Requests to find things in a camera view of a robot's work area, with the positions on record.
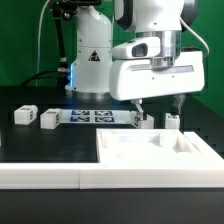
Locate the blue tag sheet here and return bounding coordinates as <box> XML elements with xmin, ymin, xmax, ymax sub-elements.
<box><xmin>70</xmin><ymin>110</ymin><xmax>115</xmax><ymax>123</ymax></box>

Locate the black camera stand pole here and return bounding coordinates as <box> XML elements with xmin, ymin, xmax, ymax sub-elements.
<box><xmin>48</xmin><ymin>0</ymin><xmax>102</xmax><ymax>70</ymax></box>

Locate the white L-shaped fence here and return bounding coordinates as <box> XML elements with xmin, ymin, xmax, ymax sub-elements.
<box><xmin>0</xmin><ymin>131</ymin><xmax>224</xmax><ymax>190</ymax></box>

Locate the white cable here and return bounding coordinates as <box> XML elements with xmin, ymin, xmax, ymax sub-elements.
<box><xmin>34</xmin><ymin>0</ymin><xmax>51</xmax><ymax>87</ymax></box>

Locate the black cable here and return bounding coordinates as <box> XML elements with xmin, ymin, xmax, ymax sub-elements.
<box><xmin>19</xmin><ymin>68</ymin><xmax>71</xmax><ymax>87</ymax></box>

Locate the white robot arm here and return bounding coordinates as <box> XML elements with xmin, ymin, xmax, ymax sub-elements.
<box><xmin>68</xmin><ymin>0</ymin><xmax>204</xmax><ymax>115</ymax></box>

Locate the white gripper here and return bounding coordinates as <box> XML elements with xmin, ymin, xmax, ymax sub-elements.
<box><xmin>109</xmin><ymin>37</ymin><xmax>205</xmax><ymax>121</ymax></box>

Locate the white square tabletop tray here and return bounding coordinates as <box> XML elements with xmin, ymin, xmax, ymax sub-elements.
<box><xmin>96</xmin><ymin>129</ymin><xmax>212</xmax><ymax>165</ymax></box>

